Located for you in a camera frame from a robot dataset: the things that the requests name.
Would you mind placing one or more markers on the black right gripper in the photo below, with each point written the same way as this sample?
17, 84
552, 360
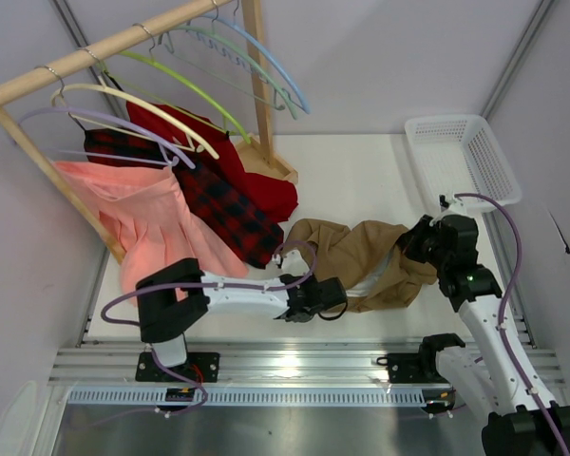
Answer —
418, 236

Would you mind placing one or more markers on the pink skirt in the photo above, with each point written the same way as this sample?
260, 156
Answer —
146, 211

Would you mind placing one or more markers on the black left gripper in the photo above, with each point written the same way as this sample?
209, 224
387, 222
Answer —
332, 294

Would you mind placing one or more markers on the tan brown skirt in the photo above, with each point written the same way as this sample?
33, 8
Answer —
367, 261

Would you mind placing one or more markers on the white slotted cable duct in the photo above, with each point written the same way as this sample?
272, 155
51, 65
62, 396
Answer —
384, 396

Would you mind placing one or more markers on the red black plaid skirt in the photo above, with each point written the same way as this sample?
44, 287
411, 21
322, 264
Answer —
246, 230

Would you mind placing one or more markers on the aluminium mounting rail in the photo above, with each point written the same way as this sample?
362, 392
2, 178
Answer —
241, 364

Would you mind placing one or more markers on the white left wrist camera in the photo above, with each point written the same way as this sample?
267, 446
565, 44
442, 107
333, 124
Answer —
292, 263

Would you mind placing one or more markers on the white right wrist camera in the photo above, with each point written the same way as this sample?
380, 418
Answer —
452, 206

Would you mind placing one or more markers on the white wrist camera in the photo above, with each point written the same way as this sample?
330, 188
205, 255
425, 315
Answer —
292, 263
452, 206

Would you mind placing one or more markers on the light blue plastic hanger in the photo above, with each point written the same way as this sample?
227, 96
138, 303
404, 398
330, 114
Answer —
248, 22

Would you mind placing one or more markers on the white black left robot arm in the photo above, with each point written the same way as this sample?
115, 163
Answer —
175, 298

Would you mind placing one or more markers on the sage green plastic hanger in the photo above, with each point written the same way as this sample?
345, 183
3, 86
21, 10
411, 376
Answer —
235, 55

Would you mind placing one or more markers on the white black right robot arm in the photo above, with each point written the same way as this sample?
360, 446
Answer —
519, 414

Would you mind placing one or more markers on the lime green plastic hanger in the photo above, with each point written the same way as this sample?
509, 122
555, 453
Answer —
230, 124

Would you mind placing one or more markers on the lilac plastic hanger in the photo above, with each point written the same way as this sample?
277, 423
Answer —
121, 141

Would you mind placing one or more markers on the white plastic basket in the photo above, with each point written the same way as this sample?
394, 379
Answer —
453, 154

